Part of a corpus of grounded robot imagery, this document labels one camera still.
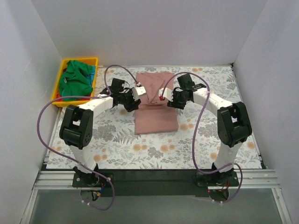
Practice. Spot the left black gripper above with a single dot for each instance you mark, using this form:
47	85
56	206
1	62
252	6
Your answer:
131	102

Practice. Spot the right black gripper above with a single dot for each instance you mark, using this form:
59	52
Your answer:
173	101

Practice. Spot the pink mario t shirt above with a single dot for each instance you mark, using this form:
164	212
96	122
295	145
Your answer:
153	115

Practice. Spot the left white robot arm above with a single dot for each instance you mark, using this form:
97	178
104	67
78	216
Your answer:
77	125

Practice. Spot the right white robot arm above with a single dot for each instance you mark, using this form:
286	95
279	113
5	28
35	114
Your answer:
233	125

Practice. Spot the blue t shirt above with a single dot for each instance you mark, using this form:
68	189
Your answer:
90	76

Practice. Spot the yellow plastic bin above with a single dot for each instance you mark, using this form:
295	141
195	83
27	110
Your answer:
74	100

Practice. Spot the green t shirt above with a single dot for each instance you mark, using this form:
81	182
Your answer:
73	80

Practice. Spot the red t shirt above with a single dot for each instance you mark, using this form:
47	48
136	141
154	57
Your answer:
59	97

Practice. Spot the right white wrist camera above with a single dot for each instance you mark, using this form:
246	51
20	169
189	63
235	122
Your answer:
165	93

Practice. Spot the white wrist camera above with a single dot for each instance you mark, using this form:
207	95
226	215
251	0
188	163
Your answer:
165	93
138	91

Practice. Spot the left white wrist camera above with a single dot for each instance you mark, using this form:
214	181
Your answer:
138	91

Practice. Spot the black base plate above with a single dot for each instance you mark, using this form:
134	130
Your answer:
223	183

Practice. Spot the aluminium frame rail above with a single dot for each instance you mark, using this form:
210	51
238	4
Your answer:
67	179

